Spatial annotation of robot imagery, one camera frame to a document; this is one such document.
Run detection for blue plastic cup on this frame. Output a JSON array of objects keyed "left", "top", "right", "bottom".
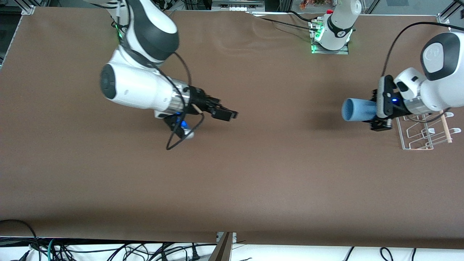
[{"left": 342, "top": 98, "right": 378, "bottom": 122}]

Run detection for wooden rack rod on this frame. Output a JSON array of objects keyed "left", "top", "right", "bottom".
[{"left": 439, "top": 111, "right": 453, "bottom": 144}]

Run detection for grey power strip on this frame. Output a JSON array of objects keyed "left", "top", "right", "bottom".
[{"left": 212, "top": 0, "right": 265, "bottom": 11}]

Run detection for colourful packaged items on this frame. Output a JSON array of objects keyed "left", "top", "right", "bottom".
[{"left": 300, "top": 0, "right": 336, "bottom": 10}]

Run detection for white wire cup rack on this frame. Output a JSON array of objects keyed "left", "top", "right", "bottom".
[{"left": 395, "top": 111, "right": 463, "bottom": 151}]

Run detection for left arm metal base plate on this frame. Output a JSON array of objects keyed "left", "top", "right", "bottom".
[{"left": 310, "top": 20, "right": 350, "bottom": 55}]

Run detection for aluminium frame profile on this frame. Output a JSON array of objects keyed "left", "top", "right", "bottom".
[{"left": 437, "top": 0, "right": 464, "bottom": 31}]

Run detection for long black table cable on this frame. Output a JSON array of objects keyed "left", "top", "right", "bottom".
[{"left": 250, "top": 14, "right": 319, "bottom": 32}]

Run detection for short black table cable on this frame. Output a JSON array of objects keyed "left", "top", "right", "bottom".
[{"left": 286, "top": 10, "right": 320, "bottom": 24}]

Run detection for dark metal post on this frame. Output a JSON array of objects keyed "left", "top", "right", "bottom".
[{"left": 208, "top": 232, "right": 234, "bottom": 261}]

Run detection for thick black looped cable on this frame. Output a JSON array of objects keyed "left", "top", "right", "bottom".
[{"left": 0, "top": 219, "right": 40, "bottom": 261}]

